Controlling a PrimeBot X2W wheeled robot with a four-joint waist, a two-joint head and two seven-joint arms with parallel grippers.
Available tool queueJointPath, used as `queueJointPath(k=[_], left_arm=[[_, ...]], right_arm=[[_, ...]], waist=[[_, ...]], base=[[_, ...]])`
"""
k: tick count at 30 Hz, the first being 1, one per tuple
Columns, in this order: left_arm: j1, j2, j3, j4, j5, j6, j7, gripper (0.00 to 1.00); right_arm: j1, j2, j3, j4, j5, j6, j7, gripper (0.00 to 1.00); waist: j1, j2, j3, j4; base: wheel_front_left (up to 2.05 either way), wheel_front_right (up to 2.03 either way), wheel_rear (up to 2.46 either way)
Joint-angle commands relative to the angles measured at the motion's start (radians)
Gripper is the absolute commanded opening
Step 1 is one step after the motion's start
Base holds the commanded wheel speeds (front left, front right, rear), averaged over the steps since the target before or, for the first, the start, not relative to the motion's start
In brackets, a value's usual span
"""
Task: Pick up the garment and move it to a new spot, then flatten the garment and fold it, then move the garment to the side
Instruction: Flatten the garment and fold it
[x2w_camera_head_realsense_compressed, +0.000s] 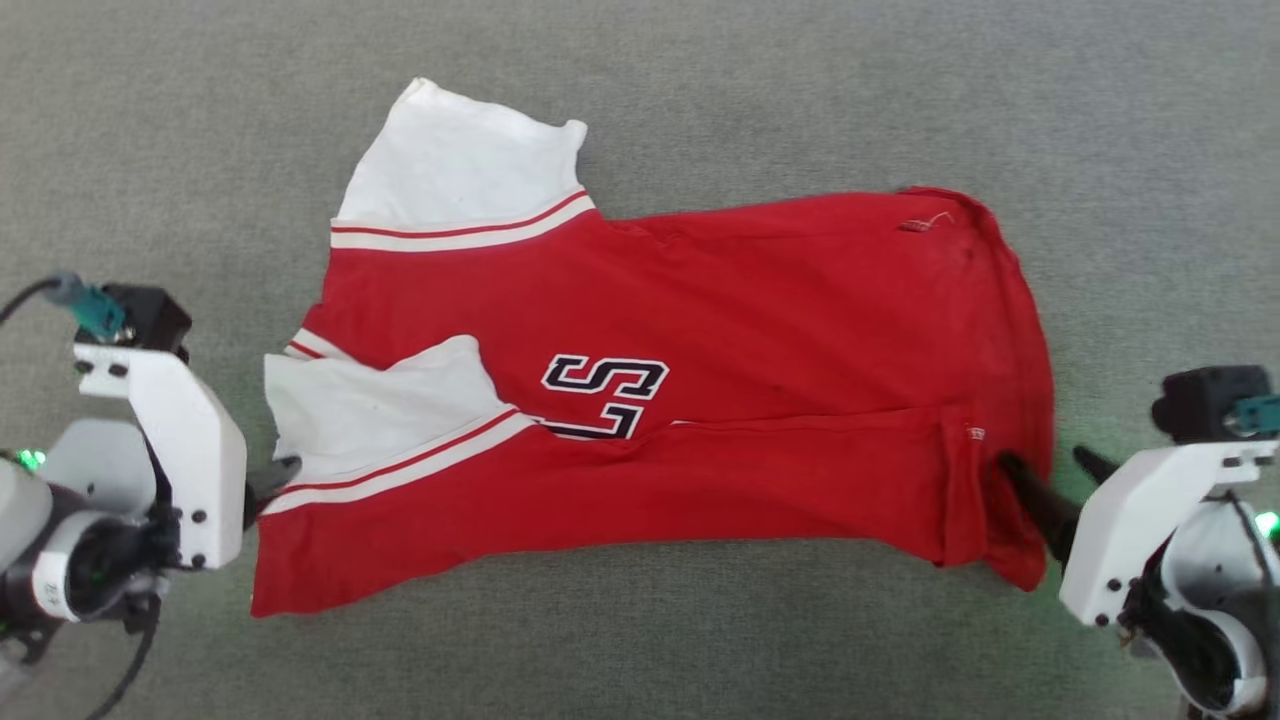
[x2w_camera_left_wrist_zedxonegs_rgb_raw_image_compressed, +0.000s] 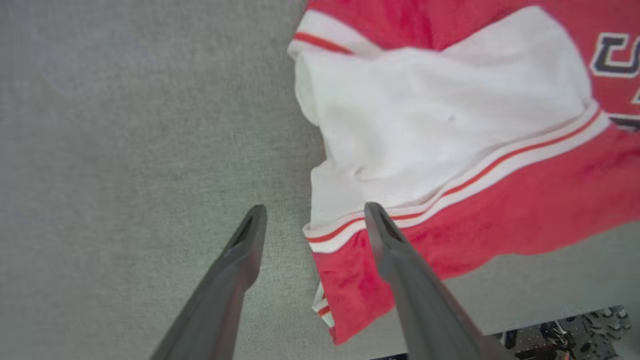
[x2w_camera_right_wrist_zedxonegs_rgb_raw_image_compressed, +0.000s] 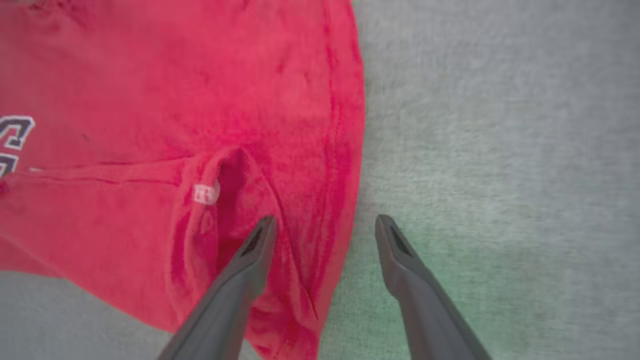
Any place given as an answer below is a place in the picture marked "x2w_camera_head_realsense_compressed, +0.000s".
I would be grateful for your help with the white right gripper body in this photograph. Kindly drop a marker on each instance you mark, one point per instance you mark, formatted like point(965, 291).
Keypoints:
point(1130, 530)

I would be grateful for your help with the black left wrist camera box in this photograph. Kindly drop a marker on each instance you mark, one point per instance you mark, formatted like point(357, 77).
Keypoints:
point(150, 315)

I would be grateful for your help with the red and white jersey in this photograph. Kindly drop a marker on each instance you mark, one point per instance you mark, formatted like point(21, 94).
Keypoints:
point(750, 330)

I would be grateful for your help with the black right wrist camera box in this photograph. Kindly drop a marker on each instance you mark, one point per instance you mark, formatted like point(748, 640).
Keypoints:
point(1205, 400)

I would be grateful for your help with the grey fabric sofa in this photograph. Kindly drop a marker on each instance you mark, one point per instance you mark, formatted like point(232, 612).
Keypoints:
point(640, 650)

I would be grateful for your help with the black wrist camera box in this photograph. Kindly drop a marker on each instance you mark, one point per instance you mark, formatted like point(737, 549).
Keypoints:
point(1205, 400)
point(150, 315)

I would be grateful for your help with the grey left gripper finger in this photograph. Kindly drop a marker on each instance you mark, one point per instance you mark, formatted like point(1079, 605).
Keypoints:
point(268, 485)

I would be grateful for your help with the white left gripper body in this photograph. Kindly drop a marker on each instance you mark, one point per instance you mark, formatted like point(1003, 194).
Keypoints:
point(195, 450)

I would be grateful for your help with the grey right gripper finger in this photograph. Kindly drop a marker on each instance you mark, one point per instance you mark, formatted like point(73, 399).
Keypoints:
point(1045, 510)
point(1098, 468)

